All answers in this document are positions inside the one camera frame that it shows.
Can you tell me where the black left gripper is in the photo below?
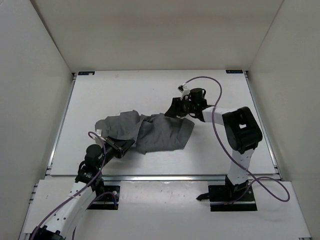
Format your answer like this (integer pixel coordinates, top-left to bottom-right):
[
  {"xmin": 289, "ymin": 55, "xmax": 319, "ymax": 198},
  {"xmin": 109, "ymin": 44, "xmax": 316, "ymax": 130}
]
[{"xmin": 98, "ymin": 134, "xmax": 136, "ymax": 168}]

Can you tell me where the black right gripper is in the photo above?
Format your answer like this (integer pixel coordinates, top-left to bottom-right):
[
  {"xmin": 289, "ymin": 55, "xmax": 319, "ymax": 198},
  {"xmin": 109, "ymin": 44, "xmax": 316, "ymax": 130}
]
[{"xmin": 164, "ymin": 97, "xmax": 196, "ymax": 119}]

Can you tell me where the grey pleated skirt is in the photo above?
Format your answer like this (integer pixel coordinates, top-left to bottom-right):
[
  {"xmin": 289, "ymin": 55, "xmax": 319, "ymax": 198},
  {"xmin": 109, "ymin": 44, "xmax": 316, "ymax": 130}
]
[{"xmin": 95, "ymin": 110, "xmax": 195, "ymax": 154}]

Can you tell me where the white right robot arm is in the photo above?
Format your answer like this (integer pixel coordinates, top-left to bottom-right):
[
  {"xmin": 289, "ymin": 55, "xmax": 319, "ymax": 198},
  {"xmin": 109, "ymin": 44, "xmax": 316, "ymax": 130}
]
[{"xmin": 165, "ymin": 85, "xmax": 263, "ymax": 200}]

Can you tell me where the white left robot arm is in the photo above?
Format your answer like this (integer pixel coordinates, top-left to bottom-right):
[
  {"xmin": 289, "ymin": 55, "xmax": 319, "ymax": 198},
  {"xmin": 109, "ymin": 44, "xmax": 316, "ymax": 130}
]
[{"xmin": 29, "ymin": 133, "xmax": 135, "ymax": 240}]

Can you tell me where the blue right corner label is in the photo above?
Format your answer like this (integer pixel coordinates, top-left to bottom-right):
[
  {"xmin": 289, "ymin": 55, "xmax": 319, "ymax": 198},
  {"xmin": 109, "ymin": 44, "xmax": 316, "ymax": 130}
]
[{"xmin": 225, "ymin": 69, "xmax": 243, "ymax": 74}]

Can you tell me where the blue corner label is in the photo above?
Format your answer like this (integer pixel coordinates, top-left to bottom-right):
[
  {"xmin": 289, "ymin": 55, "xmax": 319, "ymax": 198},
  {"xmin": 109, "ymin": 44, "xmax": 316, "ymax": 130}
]
[
  {"xmin": 77, "ymin": 71, "xmax": 95, "ymax": 76},
  {"xmin": 225, "ymin": 69, "xmax": 243, "ymax": 74}
]

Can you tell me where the blue left corner label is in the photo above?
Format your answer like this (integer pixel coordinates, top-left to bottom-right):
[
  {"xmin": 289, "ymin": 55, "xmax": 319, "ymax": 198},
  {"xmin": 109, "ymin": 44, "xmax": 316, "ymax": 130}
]
[{"xmin": 77, "ymin": 71, "xmax": 95, "ymax": 76}]

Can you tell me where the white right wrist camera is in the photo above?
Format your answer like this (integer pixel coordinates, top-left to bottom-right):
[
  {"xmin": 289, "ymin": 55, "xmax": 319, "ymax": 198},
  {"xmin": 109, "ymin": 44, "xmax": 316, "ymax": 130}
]
[{"xmin": 177, "ymin": 83, "xmax": 190, "ymax": 100}]

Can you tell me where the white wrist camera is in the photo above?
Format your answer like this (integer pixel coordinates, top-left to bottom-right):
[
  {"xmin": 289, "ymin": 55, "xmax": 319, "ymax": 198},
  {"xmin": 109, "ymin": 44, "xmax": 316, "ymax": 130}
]
[
  {"xmin": 95, "ymin": 129, "xmax": 103, "ymax": 138},
  {"xmin": 177, "ymin": 83, "xmax": 190, "ymax": 100}
]

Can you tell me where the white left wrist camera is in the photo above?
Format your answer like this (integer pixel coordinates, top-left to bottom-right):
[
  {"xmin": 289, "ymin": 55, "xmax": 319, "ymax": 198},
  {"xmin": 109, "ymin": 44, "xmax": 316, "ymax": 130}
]
[{"xmin": 95, "ymin": 129, "xmax": 103, "ymax": 138}]

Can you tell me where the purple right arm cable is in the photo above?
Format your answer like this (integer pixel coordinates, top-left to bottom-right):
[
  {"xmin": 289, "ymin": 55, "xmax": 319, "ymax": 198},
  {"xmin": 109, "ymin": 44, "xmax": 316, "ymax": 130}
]
[{"xmin": 177, "ymin": 75, "xmax": 291, "ymax": 206}]

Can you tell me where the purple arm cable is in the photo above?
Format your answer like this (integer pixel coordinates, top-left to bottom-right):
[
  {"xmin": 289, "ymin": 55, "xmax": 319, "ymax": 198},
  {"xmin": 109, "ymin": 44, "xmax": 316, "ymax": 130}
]
[
  {"xmin": 177, "ymin": 75, "xmax": 291, "ymax": 206},
  {"xmin": 29, "ymin": 130, "xmax": 121, "ymax": 240}
]

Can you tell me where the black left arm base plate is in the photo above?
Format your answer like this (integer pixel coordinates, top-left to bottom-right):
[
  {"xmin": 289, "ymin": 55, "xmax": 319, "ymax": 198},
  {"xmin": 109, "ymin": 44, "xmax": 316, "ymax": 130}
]
[{"xmin": 87, "ymin": 181, "xmax": 121, "ymax": 211}]

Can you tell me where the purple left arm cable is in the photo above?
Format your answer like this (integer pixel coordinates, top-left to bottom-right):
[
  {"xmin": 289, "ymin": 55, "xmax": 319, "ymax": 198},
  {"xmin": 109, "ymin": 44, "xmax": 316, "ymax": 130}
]
[{"xmin": 29, "ymin": 130, "xmax": 121, "ymax": 240}]

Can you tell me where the aluminium table edge rail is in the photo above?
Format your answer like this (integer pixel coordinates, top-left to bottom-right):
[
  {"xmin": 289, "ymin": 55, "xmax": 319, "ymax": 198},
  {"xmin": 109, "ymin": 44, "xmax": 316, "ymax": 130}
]
[{"xmin": 44, "ymin": 174, "xmax": 281, "ymax": 182}]

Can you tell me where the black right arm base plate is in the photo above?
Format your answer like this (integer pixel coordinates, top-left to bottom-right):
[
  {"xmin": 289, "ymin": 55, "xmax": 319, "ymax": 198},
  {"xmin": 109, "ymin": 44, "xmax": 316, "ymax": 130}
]
[{"xmin": 196, "ymin": 185, "xmax": 258, "ymax": 212}]

